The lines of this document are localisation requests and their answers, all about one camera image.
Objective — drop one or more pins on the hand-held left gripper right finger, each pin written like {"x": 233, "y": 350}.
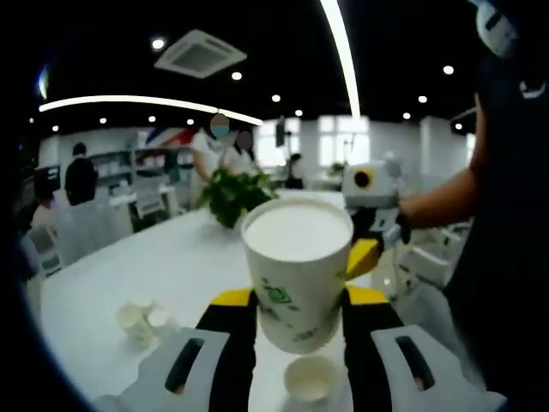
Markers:
{"x": 386, "y": 377}

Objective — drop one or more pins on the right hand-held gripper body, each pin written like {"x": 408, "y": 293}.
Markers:
{"x": 377, "y": 186}

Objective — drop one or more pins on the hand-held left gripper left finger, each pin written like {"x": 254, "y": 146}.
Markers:
{"x": 184, "y": 377}

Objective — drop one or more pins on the bright window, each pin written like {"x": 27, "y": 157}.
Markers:
{"x": 339, "y": 141}

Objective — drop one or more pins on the black hanging monitor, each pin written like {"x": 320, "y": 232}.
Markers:
{"x": 281, "y": 131}

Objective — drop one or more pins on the white table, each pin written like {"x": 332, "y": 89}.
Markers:
{"x": 171, "y": 266}

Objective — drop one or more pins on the person's dark shirt torso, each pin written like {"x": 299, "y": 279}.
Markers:
{"x": 506, "y": 214}

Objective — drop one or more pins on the long ceiling strip light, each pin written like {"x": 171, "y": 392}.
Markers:
{"x": 345, "y": 56}

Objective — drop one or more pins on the green potted plant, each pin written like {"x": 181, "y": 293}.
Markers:
{"x": 233, "y": 197}

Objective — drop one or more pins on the grey partition panel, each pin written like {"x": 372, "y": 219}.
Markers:
{"x": 90, "y": 232}

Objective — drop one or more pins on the white slatted chair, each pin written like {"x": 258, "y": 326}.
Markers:
{"x": 150, "y": 204}

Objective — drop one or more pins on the white chest worn device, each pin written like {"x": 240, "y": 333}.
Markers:
{"x": 495, "y": 26}

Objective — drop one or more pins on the ceiling air conditioner vent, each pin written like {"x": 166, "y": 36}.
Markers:
{"x": 199, "y": 53}

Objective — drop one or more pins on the blue lit monitor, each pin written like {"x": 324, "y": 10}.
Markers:
{"x": 52, "y": 175}

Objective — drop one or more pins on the group of ceiling spot lights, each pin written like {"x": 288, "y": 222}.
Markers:
{"x": 158, "y": 43}

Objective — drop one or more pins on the curved ceiling strip light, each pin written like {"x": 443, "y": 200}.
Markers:
{"x": 128, "y": 101}

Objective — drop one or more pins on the red blue wall poster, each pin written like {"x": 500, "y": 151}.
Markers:
{"x": 167, "y": 137}

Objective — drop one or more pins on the white wall shelf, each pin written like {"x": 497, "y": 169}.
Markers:
{"x": 116, "y": 167}

